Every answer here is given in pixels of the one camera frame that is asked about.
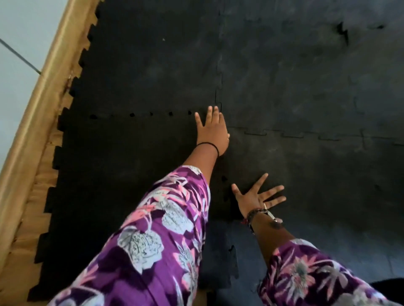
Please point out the person's left hand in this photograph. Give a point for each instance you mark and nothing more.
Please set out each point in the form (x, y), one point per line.
(213, 134)

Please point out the person's right hand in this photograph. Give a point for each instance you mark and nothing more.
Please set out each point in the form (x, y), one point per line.
(251, 201)

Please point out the person's right thumb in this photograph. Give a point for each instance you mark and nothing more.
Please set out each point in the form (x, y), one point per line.
(236, 191)

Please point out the person's left little finger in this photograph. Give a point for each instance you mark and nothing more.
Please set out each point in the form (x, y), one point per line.
(198, 119)

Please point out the person's right middle finger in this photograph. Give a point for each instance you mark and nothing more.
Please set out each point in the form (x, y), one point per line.
(272, 192)

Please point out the person's left middle finger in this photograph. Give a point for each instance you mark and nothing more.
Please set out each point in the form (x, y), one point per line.
(215, 114)

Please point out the person's right forearm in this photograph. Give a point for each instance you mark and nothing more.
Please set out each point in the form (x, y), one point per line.
(268, 239)

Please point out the person's left forearm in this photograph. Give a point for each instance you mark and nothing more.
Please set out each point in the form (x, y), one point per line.
(202, 160)

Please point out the black elastic wrist band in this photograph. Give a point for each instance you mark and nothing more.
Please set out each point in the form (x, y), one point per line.
(212, 144)

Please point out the silver wristwatch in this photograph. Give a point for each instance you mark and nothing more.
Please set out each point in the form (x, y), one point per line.
(274, 222)

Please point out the black foam mat tile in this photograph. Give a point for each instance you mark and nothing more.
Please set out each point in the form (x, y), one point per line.
(113, 164)
(341, 195)
(299, 69)
(151, 60)

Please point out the purple floral right sleeve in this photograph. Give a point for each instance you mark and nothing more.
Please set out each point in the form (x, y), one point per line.
(309, 277)

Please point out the purple floral sleeve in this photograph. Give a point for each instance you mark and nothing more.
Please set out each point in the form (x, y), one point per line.
(309, 277)
(148, 246)

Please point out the purple floral left sleeve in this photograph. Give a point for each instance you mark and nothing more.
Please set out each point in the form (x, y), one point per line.
(148, 246)

